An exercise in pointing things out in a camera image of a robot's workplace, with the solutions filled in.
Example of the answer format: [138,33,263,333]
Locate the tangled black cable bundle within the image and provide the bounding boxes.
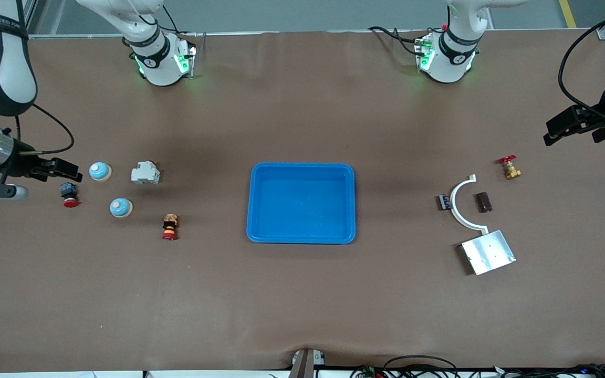
[492,363,605,378]

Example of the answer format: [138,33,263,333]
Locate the white circuit breaker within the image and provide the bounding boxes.
[131,161,161,185]

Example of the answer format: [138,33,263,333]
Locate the black right arm base cable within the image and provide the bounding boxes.
[161,5,201,37]

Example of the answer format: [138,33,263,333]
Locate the looped black cable bundle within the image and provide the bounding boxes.
[350,355,461,378]

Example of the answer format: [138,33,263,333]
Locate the red button black block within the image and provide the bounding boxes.
[59,182,79,208]

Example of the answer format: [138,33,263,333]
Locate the metal table edge bracket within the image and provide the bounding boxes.
[290,348,327,378]

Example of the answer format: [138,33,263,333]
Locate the blue plastic tray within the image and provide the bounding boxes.
[246,162,357,245]

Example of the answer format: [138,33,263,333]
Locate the white curved plastic bracket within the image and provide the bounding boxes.
[449,174,489,235]

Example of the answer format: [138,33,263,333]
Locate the square aluminium plate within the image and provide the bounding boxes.
[460,229,517,276]

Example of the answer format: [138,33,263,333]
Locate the orange red stacked push button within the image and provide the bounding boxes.
[162,213,180,241]

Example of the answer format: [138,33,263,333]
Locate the black left arm base cables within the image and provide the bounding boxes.
[368,25,426,57]

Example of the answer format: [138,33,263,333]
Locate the light blue call bell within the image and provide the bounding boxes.
[89,162,112,182]
[109,198,133,218]

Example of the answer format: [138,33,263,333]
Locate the brass valve red handle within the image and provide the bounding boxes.
[498,155,522,180]

